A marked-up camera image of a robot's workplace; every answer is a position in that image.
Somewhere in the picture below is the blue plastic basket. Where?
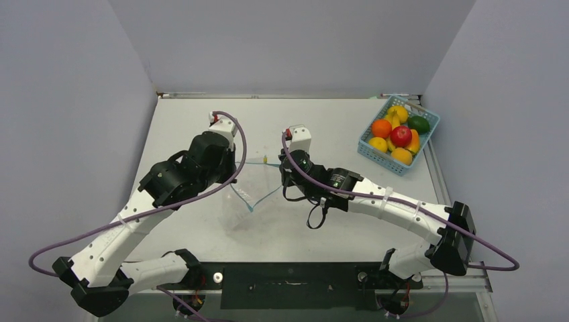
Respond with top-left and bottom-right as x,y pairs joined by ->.
358,96 -> 440,176

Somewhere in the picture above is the clear zip top bag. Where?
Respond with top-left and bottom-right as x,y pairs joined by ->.
219,155 -> 282,233

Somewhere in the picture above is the red apple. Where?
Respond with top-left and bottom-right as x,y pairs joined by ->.
390,125 -> 413,148

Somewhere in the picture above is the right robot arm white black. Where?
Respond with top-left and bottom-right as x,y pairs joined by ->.
278,150 -> 476,287

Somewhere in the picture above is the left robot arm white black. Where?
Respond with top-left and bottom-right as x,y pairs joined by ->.
52,130 -> 236,317

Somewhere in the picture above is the yellow lemon top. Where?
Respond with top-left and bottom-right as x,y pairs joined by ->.
385,105 -> 409,123

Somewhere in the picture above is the yellow orange fruit left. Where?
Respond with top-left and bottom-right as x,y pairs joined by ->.
368,137 -> 389,153

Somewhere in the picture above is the yellow orange fruit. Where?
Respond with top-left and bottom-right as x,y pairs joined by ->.
368,137 -> 389,153
391,148 -> 413,166

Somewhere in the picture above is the yellow orange fruit bottom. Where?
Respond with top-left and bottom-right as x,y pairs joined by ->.
391,148 -> 413,166

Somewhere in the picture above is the yellow banana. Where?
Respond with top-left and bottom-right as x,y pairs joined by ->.
384,112 -> 401,152

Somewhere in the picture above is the orange yellow mango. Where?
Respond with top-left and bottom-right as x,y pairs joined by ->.
405,129 -> 421,155

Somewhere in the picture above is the marker pen on edge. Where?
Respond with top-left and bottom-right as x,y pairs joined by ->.
380,93 -> 411,97

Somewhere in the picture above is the green avocado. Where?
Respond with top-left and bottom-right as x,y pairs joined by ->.
407,115 -> 431,135

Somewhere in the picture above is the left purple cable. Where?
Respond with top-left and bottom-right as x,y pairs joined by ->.
28,111 -> 248,278

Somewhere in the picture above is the purple cable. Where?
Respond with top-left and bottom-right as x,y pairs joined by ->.
281,131 -> 520,272
28,111 -> 248,278

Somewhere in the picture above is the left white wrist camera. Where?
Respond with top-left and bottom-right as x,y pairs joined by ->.
208,112 -> 237,140

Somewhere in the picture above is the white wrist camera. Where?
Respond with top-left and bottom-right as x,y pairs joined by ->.
285,124 -> 312,153
208,112 -> 237,140

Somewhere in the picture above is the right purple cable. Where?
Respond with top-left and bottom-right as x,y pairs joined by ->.
281,131 -> 520,272

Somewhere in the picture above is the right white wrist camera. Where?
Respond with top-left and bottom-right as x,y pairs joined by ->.
285,124 -> 312,153

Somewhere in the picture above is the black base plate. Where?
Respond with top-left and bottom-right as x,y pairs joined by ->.
167,262 -> 423,311

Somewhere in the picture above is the aluminium rail frame right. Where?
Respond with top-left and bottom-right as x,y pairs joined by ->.
409,95 -> 495,294

